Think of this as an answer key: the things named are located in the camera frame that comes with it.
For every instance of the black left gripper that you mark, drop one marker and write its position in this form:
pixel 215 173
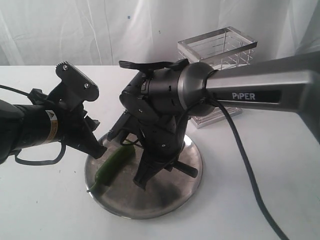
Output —
pixel 75 129

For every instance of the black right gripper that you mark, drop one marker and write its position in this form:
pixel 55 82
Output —
pixel 162 143

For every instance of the green cucumber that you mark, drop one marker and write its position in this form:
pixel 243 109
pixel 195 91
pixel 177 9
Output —
pixel 111 167

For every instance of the black knife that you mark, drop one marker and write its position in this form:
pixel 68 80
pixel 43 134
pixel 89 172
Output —
pixel 186 169

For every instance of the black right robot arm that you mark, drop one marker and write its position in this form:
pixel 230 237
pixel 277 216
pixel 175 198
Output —
pixel 162 96

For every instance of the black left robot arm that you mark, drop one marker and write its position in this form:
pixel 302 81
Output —
pixel 23 126

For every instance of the round steel plate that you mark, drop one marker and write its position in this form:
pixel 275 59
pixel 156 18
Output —
pixel 164 193

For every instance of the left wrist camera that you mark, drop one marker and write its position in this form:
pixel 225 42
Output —
pixel 75 87

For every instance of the chrome wire utensil holder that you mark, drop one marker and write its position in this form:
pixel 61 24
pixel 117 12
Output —
pixel 221 49

